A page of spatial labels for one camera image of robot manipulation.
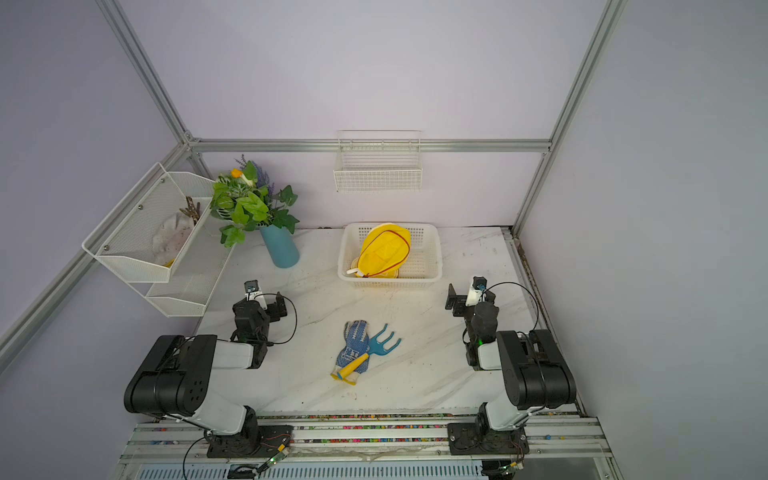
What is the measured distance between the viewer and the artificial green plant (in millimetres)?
802

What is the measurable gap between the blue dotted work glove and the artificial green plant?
0.37 metres

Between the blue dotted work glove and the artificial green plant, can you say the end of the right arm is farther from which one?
the artificial green plant

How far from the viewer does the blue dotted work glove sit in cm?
85
